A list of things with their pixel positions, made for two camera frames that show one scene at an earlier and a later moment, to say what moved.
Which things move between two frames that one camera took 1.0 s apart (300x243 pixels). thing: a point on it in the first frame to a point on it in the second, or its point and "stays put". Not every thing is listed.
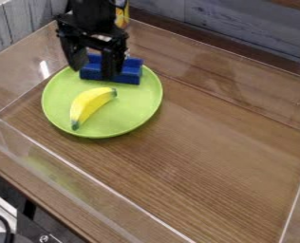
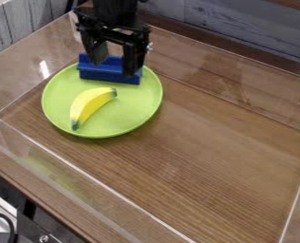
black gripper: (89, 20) to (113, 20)
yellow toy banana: (88, 102) stays put
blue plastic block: (129, 74) stays put
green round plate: (121, 116) stays put
